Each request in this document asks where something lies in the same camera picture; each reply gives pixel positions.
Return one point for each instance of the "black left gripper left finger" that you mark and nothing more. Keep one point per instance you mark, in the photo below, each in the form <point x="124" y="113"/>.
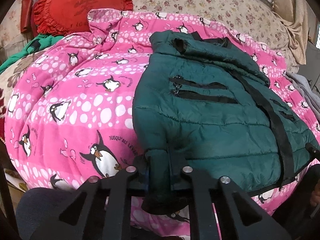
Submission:
<point x="132" y="181"/>

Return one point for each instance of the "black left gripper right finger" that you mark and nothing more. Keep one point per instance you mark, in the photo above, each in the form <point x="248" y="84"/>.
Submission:
<point x="189" y="188"/>

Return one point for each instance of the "dark green puffer jacket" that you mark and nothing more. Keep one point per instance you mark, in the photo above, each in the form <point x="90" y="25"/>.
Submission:
<point x="206" y="101"/>

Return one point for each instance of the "grey folded garment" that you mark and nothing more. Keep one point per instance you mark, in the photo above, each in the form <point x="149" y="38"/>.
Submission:
<point x="301" y="84"/>

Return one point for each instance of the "pink penguin quilt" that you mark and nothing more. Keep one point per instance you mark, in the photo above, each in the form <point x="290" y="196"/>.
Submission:
<point x="70" y="115"/>

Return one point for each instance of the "beige curtain right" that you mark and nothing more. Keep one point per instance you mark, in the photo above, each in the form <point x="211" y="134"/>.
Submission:
<point x="293" y="14"/>

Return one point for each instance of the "bright green garment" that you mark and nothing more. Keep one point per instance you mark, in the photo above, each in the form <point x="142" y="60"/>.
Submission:
<point x="39" y="43"/>

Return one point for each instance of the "red heart ruffled pillow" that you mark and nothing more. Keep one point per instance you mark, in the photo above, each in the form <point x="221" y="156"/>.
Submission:
<point x="63" y="17"/>

